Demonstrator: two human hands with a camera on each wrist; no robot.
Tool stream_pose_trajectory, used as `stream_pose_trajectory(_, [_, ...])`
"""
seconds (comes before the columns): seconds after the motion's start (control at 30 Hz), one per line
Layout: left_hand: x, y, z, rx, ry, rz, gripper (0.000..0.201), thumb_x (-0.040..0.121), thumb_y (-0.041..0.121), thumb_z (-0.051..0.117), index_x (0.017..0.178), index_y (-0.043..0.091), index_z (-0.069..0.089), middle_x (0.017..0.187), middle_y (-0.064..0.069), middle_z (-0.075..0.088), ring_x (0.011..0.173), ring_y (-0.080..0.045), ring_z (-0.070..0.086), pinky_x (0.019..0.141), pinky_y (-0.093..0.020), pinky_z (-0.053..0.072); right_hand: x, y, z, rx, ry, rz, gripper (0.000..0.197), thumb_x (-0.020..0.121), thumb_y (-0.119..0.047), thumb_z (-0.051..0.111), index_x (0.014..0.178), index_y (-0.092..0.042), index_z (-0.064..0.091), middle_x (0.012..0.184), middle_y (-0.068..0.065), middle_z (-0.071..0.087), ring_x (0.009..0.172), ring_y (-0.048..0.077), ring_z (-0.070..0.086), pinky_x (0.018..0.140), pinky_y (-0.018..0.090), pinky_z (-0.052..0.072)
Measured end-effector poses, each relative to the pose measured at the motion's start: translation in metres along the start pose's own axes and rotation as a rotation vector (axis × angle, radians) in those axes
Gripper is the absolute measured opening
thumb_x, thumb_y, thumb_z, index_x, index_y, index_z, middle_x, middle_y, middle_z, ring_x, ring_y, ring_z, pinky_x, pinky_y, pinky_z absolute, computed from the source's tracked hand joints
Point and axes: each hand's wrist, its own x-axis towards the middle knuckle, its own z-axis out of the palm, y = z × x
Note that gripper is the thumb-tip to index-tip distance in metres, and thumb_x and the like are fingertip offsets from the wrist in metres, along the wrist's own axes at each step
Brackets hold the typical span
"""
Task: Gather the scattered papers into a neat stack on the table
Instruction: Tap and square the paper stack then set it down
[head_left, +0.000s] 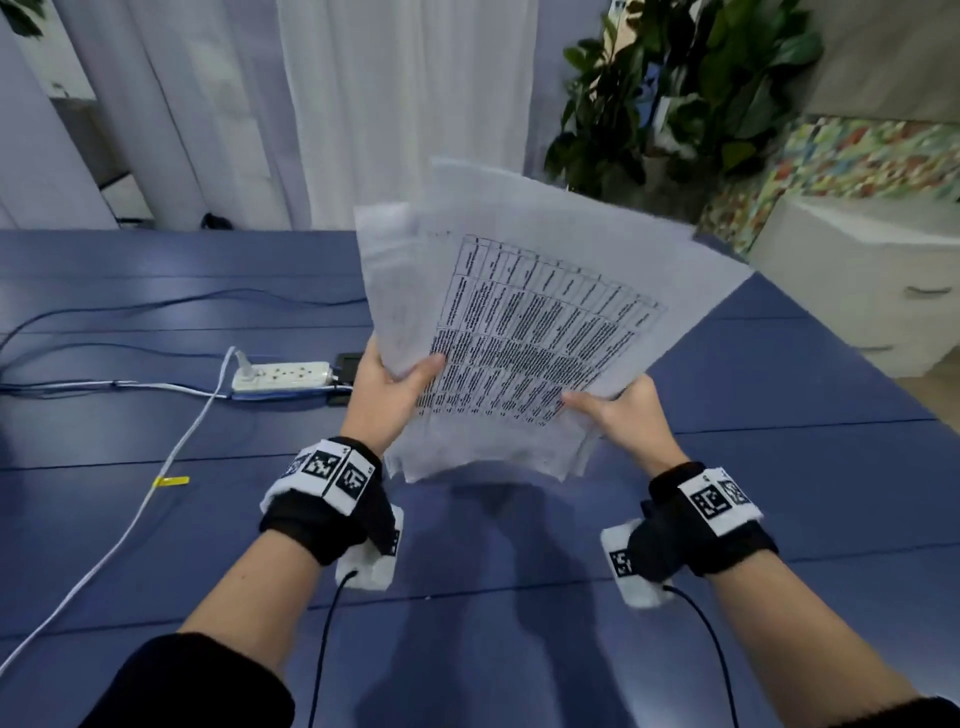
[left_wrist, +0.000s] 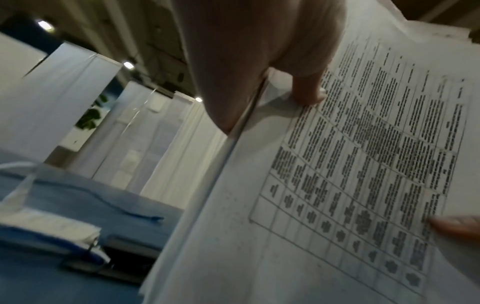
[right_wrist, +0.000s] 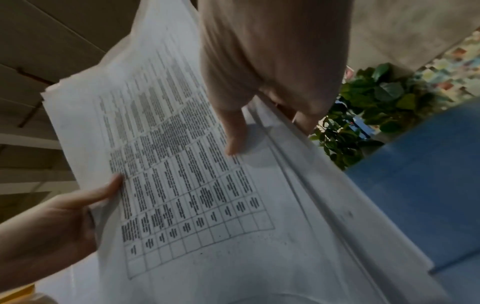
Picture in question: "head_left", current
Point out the person's right hand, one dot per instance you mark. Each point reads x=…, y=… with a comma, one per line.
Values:
x=637, y=424

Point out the person's left hand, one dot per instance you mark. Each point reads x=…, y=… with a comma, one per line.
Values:
x=379, y=409

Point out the gathered printed papers stack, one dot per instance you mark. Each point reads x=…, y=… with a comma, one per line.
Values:
x=525, y=210

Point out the person's left forearm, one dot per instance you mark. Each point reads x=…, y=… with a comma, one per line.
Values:
x=255, y=600

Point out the person's right forearm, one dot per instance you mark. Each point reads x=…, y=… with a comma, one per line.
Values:
x=802, y=637

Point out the white power strip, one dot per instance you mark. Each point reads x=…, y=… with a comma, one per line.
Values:
x=289, y=377

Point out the grey plant pot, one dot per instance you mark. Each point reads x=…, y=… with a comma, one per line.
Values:
x=667, y=195

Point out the small black floor object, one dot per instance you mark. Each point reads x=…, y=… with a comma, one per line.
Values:
x=217, y=222

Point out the white drawer cabinet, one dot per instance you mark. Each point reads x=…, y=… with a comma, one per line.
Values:
x=847, y=292

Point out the white curtain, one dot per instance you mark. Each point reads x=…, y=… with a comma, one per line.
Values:
x=405, y=97

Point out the black fleece sleeve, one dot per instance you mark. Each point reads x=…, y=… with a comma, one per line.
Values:
x=187, y=686
x=907, y=714

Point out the colourful patterned panel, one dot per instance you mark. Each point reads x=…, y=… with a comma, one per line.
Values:
x=862, y=157

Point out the large green potted plant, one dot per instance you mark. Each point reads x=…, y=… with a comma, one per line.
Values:
x=720, y=75

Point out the small green leafy plant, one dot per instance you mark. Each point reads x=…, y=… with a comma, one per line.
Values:
x=19, y=15

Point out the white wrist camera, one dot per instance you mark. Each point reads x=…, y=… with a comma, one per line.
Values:
x=371, y=566
x=637, y=592

